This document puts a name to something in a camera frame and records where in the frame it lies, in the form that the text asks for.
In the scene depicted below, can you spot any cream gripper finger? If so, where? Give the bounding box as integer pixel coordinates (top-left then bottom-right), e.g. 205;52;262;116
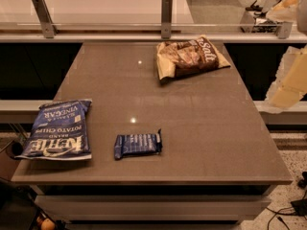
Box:
270;47;307;108

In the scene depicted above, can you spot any brown chip bag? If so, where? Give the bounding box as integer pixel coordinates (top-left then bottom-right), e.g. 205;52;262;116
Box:
156;35;230;81

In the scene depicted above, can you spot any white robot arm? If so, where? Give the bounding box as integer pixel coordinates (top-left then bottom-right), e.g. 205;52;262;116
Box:
266;0;307;109

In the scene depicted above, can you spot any blue Kettle chip bag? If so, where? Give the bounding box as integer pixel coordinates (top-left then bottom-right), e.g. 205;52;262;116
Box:
18;99;92;161

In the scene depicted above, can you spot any small blue snack bar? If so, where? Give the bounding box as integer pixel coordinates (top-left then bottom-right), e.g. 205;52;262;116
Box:
114;130;162;160

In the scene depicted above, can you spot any orange fruit under table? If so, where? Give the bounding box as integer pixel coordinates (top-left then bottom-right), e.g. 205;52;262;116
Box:
36;217;56;230

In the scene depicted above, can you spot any right metal rail bracket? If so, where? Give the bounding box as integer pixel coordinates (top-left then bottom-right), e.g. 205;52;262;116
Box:
276;22;293;39

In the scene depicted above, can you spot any metal rail bracket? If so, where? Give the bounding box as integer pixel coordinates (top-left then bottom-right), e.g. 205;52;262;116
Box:
161;0;173;39
32;0;58;38
276;22;293;39

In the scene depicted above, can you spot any middle metal rail bracket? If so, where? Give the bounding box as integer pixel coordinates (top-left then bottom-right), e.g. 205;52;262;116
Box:
161;0;173;39

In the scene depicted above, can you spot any left metal rail bracket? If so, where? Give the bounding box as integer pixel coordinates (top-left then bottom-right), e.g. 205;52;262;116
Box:
32;0;58;38

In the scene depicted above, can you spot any glass partition rail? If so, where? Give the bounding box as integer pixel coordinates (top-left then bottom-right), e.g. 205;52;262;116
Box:
0;22;307;43

